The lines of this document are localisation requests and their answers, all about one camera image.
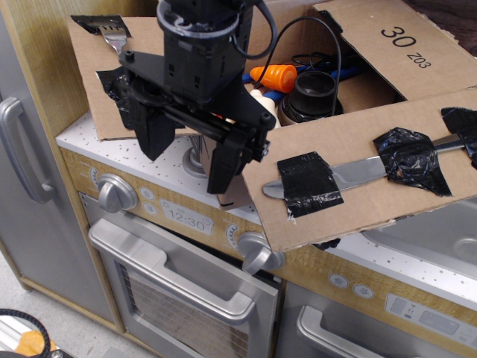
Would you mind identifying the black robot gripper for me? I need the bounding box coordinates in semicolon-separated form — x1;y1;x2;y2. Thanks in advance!
119;22;275;194

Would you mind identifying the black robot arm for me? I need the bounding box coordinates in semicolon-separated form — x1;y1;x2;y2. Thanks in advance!
119;1;276;194

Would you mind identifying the cream plastic toy jug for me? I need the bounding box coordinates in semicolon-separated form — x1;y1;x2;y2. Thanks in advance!
250;89;281;128

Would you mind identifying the left silver oven knob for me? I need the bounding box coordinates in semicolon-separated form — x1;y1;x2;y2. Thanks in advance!
98;173;139;213

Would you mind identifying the silver oven knob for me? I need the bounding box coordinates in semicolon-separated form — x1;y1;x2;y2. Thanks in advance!
98;173;139;213
237;232;286;275

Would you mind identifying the wooden toy kitchen unit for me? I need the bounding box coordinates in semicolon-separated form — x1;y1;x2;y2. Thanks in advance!
1;1;476;357

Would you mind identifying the right silver oven knob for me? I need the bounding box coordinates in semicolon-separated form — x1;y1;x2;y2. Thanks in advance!
237;232;286;275

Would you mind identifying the black round cup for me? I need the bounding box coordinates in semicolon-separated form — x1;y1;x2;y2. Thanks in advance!
278;72;344;126

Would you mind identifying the silver fork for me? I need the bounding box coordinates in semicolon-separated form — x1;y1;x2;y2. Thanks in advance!
71;14;131;55

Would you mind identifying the silver toy oven door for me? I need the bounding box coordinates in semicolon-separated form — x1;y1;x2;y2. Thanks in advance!
89;219;280;357

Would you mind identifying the silver table knife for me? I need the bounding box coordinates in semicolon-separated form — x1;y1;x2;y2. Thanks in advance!
262;134;464;199

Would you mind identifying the silver toy fridge door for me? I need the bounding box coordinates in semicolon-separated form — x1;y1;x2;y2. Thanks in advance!
1;22;114;325

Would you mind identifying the silver toy dishwasher door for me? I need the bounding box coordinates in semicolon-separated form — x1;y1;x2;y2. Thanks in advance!
275;283;476;357

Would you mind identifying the orange cloth piece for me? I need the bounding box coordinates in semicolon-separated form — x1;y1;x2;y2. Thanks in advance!
14;330;45;357

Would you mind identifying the silver toy sink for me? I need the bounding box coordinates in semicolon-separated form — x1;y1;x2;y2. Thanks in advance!
364;198;476;279

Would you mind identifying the thin black cable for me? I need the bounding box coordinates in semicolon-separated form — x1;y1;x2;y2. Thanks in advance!
230;0;358;116

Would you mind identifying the black braided cable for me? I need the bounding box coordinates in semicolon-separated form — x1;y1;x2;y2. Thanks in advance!
0;308;51;358

